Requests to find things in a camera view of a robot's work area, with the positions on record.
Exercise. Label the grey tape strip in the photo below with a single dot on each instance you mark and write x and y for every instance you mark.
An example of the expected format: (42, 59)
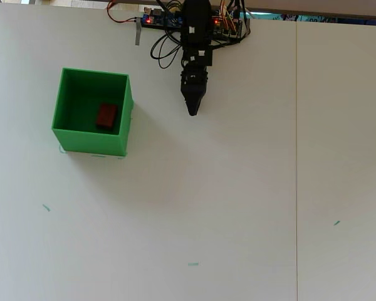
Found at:
(138, 31)

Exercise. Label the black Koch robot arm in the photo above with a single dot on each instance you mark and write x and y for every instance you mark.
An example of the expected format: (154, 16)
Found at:
(196, 19)

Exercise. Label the green square bin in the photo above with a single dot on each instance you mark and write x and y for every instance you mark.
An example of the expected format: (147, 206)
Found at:
(81, 94)

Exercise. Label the red block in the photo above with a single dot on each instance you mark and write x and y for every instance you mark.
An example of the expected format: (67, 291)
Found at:
(106, 116)

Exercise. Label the blue circuit board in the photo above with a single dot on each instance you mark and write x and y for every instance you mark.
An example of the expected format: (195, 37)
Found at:
(163, 19)

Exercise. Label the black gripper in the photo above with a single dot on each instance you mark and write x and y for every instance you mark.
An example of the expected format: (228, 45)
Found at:
(195, 70)

